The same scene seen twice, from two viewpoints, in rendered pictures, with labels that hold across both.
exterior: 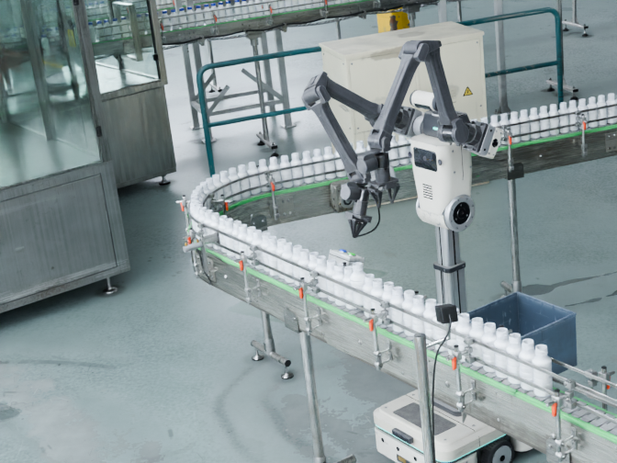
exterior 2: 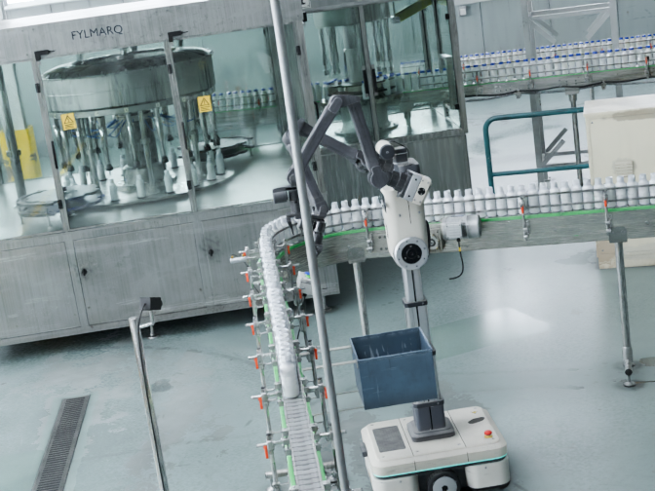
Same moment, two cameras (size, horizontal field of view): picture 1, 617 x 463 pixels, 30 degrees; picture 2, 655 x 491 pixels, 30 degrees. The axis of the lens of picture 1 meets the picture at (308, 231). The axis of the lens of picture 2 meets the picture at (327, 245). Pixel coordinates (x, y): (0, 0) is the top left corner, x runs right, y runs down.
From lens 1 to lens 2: 302 cm
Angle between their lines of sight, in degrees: 29
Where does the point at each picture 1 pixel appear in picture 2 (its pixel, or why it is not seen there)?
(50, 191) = (267, 213)
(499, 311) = (397, 342)
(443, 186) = (390, 226)
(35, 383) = (202, 370)
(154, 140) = (451, 184)
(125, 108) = (423, 152)
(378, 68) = (621, 129)
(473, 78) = not seen: outside the picture
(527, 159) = (631, 224)
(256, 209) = (354, 242)
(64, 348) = (247, 348)
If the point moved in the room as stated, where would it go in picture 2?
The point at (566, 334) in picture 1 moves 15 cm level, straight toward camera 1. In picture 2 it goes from (420, 366) to (399, 379)
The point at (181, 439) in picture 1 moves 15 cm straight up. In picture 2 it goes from (250, 429) to (247, 404)
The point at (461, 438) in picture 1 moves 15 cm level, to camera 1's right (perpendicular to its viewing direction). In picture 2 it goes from (397, 459) to (426, 461)
